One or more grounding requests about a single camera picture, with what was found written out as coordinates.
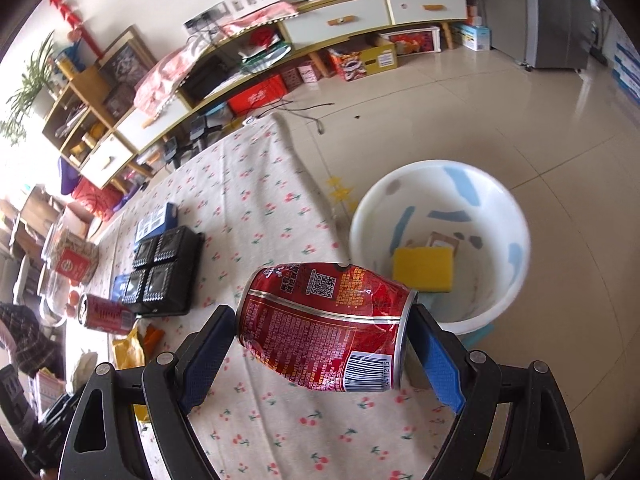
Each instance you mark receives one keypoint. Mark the white plastic bucket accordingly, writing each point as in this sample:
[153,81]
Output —
[425,190]

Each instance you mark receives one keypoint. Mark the yellow sponge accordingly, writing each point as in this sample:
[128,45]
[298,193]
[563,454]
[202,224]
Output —
[422,267]

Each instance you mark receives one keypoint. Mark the small pink box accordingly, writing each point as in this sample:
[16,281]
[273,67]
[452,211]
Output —
[300,77]

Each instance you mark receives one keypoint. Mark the crushed red drink can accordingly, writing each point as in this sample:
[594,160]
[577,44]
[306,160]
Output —
[320,330]

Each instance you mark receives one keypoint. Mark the large blue carton box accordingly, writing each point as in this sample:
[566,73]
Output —
[155,220]

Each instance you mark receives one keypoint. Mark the green potted plant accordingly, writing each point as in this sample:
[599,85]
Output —
[30,85]

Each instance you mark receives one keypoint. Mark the wooden framed picture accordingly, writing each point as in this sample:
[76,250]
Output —
[125,55]

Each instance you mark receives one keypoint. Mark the small blue carton box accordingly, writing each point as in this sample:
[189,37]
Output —
[120,287]

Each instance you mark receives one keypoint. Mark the grey refrigerator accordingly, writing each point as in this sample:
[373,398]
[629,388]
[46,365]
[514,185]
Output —
[560,15]

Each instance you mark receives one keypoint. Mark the red hanging decoration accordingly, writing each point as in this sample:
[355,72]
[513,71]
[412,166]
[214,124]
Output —
[70,15]

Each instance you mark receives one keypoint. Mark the dark red cola can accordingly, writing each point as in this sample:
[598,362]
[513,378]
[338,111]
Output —
[105,315]

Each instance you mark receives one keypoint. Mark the blue and white box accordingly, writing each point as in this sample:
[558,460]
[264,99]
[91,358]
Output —
[477,37]

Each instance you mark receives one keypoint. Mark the black plastic tray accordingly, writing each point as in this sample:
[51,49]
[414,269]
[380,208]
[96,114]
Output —
[170,270]

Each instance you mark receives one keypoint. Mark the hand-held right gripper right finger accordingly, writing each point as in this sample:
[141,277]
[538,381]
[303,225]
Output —
[440,360]

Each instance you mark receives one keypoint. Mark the wooden cabinet with white drawers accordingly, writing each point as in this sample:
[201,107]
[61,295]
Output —
[345,10]

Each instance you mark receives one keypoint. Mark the yellow orange wrapper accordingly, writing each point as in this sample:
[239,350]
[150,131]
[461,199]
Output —
[127,350]

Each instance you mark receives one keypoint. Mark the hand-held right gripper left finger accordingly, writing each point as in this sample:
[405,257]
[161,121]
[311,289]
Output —
[200,375]

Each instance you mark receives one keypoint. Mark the plaid cloth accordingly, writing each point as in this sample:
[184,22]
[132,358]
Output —
[27,335]

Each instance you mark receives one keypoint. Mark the purple bag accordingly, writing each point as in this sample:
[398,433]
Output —
[69,177]

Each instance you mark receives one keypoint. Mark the red gift box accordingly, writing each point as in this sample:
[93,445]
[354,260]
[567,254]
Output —
[257,96]

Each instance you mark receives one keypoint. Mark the cherry print tablecloth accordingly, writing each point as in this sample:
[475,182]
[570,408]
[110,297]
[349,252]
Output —
[260,200]

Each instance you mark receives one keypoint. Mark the red bag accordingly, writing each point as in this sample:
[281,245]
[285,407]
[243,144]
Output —
[95,200]

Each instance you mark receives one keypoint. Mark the stack of blue white boxes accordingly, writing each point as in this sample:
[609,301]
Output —
[627,75]

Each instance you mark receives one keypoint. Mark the white plastic crate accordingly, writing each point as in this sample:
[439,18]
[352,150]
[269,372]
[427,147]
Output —
[412,41]

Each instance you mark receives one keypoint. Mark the white crumpled paper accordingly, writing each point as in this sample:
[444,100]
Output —
[85,367]

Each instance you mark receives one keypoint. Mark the small pink cloth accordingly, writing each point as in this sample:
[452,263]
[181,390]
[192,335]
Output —
[260,15]

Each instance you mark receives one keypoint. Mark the yellow printed cardboard box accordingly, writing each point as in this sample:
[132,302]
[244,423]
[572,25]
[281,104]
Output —
[360,62]

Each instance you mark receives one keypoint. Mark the black device on shelf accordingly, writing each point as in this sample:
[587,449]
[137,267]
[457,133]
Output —
[210,77]

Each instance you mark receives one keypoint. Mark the large pink cloth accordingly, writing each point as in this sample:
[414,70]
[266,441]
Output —
[170,70]

